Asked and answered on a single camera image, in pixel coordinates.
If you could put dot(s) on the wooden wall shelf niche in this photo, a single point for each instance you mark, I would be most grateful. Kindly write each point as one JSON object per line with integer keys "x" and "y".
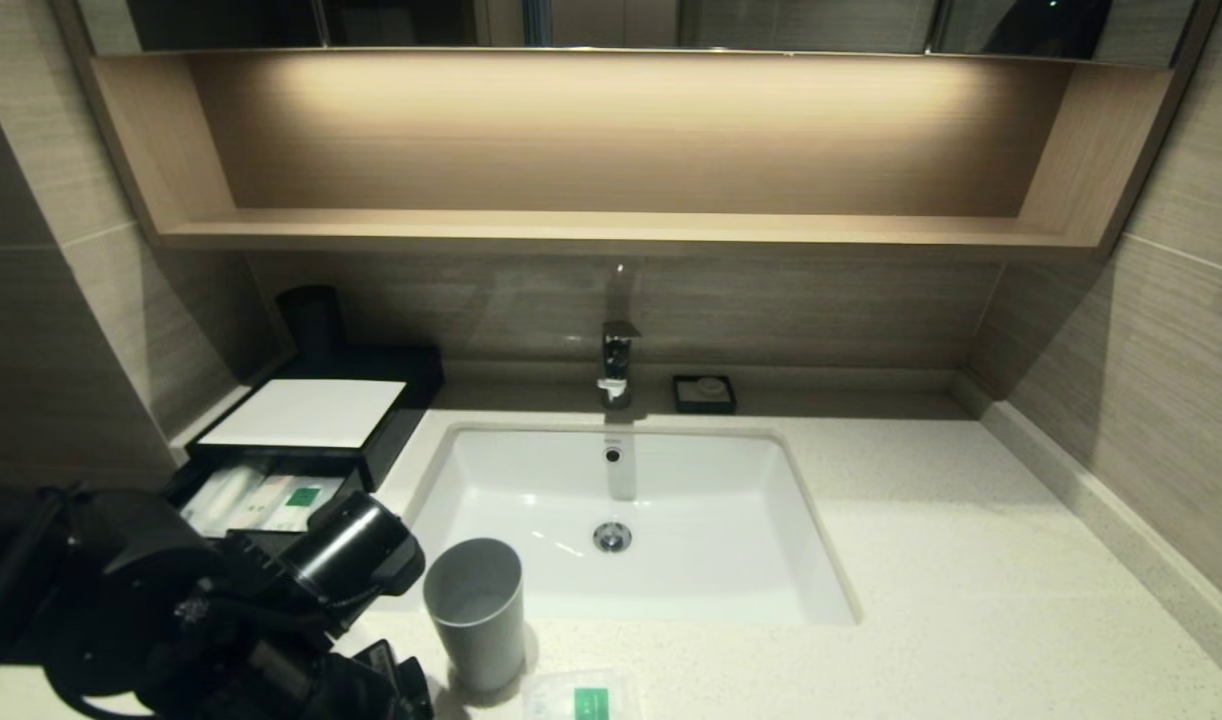
{"x": 611, "y": 228}

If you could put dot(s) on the black drawer amenity box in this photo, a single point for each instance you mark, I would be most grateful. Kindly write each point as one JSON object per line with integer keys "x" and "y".
{"x": 186, "y": 490}

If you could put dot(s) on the chrome sink drain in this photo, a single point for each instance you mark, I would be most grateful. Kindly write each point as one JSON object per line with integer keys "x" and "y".
{"x": 612, "y": 537}

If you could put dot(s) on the black soap dish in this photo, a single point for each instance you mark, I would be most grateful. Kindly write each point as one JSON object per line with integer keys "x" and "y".
{"x": 683, "y": 402}

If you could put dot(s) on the black amenity box housing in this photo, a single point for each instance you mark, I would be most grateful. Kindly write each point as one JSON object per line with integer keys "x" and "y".
{"x": 416, "y": 395}

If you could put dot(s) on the comb packet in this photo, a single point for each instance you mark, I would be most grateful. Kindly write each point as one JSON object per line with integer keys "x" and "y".
{"x": 266, "y": 502}

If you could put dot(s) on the grey plastic cup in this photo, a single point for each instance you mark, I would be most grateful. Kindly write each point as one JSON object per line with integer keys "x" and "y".
{"x": 481, "y": 630}

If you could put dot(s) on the mirror cabinet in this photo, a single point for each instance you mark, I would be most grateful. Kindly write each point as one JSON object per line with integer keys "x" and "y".
{"x": 771, "y": 25}

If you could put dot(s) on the small round soap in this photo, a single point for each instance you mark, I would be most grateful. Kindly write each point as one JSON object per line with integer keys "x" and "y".
{"x": 711, "y": 387}

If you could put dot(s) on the black cylindrical cup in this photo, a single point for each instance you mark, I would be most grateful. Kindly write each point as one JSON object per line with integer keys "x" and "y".
{"x": 314, "y": 320}

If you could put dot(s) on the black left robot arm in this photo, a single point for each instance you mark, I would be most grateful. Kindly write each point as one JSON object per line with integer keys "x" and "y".
{"x": 121, "y": 600}

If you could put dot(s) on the chrome faucet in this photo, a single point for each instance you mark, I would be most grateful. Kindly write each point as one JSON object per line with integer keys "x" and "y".
{"x": 618, "y": 360}

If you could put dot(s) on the white sink basin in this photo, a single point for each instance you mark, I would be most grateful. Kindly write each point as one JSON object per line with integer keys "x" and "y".
{"x": 701, "y": 520}

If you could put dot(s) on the white board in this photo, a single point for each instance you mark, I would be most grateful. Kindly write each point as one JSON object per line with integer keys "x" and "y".
{"x": 306, "y": 412}

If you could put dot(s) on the packet with green square label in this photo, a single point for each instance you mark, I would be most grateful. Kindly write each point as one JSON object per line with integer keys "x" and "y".
{"x": 581, "y": 698}

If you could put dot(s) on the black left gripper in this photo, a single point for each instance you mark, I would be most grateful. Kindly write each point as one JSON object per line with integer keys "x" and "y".
{"x": 321, "y": 690}

